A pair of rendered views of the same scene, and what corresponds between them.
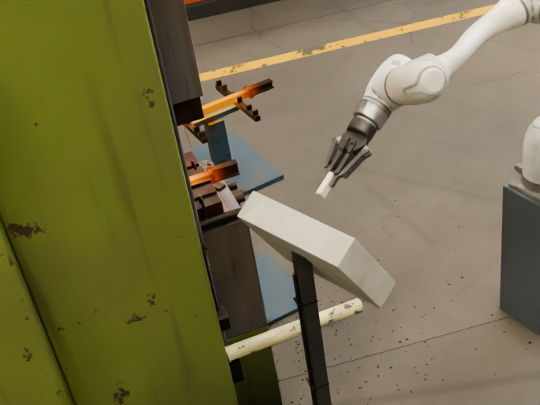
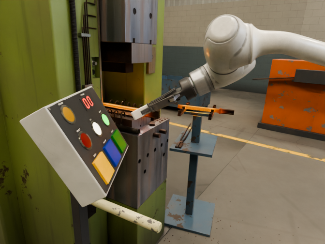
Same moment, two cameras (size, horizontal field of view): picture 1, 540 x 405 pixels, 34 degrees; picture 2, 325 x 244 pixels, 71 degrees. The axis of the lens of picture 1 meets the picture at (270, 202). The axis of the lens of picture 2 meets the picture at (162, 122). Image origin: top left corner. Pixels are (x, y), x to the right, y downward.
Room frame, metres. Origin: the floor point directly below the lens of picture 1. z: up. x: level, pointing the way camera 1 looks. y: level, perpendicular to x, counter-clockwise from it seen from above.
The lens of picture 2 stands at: (1.37, -0.74, 1.34)
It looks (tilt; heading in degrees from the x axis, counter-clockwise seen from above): 18 degrees down; 42
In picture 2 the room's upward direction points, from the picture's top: 2 degrees clockwise
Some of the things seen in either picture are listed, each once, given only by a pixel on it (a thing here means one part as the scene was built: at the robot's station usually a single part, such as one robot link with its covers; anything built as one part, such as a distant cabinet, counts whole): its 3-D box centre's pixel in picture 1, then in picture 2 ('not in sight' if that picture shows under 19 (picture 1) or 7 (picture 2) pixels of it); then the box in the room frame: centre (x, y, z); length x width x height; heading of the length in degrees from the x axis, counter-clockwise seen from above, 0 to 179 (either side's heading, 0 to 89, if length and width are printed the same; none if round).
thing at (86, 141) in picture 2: not in sight; (85, 140); (1.67, -0.19, 1.09); 0.05 x 0.03 x 0.04; 15
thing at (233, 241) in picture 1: (158, 267); (117, 150); (2.21, 0.39, 0.69); 0.56 x 0.38 x 0.45; 105
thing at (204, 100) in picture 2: not in sight; (181, 93); (5.67, 2.52, 0.36); 1.21 x 0.81 x 0.72; 104
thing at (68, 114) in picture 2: not in sight; (68, 114); (1.65, -0.15, 1.16); 0.05 x 0.03 x 0.04; 15
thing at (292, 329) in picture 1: (294, 329); (118, 210); (1.91, -0.01, 0.62); 0.44 x 0.05 x 0.05; 105
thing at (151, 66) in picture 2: not in sight; (151, 60); (2.49, 0.37, 1.27); 0.09 x 0.02 x 0.17; 15
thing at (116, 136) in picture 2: not in sight; (118, 141); (1.85, -0.09, 1.01); 0.07 x 0.05 x 0.07; 40
